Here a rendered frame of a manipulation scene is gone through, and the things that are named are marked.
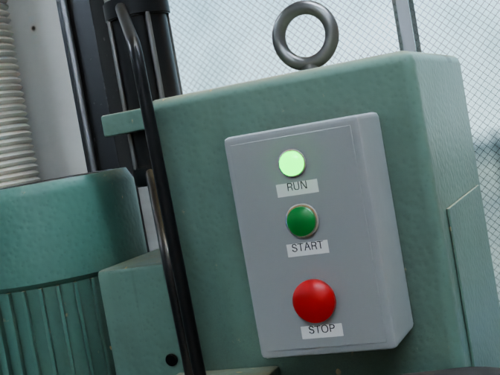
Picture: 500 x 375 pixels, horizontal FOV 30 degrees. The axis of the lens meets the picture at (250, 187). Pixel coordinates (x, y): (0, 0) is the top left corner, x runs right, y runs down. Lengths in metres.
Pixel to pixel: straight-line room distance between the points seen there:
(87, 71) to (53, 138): 0.25
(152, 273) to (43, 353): 0.13
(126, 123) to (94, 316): 0.18
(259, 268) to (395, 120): 0.14
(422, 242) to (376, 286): 0.07
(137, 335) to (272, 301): 0.20
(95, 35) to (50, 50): 0.21
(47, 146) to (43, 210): 1.63
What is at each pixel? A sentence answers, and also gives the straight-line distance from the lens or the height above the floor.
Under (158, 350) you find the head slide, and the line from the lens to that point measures 0.82.
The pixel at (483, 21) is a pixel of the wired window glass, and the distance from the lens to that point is 2.10.
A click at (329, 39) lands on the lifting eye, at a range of 0.80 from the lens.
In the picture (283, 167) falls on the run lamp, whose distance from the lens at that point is 0.63.
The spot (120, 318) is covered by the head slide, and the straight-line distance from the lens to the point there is 0.83.
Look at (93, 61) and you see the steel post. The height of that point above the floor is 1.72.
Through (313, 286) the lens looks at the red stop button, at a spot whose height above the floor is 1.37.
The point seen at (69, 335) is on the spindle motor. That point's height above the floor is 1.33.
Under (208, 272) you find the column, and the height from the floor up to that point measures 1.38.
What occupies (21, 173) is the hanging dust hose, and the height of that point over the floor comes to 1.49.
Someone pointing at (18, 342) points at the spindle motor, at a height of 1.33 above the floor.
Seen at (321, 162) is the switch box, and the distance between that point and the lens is 0.63.
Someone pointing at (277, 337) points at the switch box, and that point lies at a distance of 0.66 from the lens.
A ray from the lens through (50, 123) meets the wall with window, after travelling 2.47.
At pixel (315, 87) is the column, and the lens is 0.69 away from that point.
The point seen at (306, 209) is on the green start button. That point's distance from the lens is 0.63.
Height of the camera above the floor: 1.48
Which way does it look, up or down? 3 degrees down
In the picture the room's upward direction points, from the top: 10 degrees counter-clockwise
